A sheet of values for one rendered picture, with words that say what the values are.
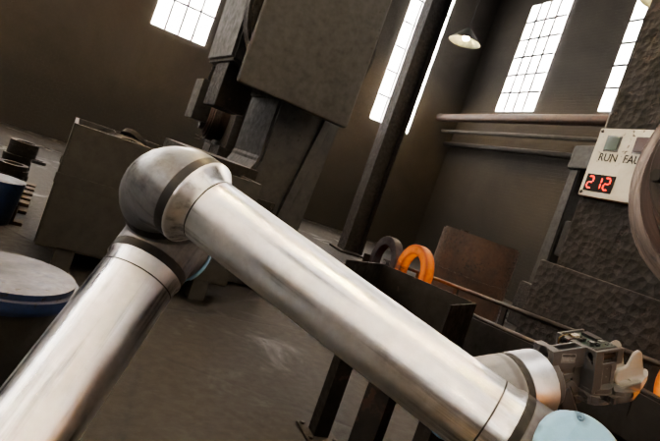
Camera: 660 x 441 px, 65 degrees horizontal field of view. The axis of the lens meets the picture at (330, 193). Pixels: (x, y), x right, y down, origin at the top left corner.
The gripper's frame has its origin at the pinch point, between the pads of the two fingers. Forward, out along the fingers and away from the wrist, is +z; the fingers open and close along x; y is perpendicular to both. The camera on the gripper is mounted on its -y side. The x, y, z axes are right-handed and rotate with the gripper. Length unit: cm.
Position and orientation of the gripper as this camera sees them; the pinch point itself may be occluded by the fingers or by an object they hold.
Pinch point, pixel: (637, 375)
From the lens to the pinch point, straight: 96.5
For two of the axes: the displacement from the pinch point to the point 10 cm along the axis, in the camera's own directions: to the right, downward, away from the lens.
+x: -3.7, -1.4, 9.2
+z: 9.3, 0.0, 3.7
